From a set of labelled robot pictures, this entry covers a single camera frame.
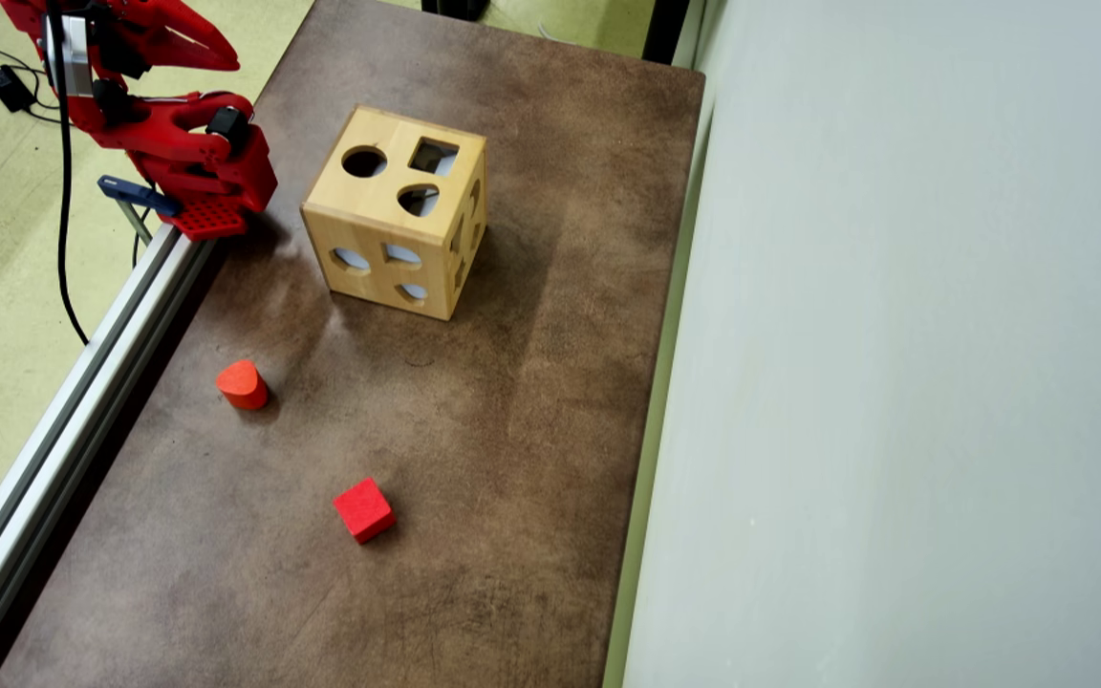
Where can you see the black object on floor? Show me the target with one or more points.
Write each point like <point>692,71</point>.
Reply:
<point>455,8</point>

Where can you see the black power adapter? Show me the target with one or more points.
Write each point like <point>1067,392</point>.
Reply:
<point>9,88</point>

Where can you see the blue clamp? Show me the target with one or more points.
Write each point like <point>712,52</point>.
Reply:
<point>135,194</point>

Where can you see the red cube block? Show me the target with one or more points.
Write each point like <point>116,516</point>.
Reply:
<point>364,509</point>

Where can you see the wooden shape sorter box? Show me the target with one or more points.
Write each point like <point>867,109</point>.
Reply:
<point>374,296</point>

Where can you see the red robot arm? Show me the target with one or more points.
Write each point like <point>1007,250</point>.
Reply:
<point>168,143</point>

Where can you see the dark vertical post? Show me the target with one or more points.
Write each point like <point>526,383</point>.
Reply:
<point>667,29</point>

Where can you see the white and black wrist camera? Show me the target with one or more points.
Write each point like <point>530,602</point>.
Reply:
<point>68,53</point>

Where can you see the orange rounded wooden block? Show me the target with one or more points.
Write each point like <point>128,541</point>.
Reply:
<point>243,384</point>

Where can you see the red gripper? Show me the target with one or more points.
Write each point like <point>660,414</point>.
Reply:
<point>161,32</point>

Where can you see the aluminium profile rail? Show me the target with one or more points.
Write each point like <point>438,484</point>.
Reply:
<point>53,449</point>

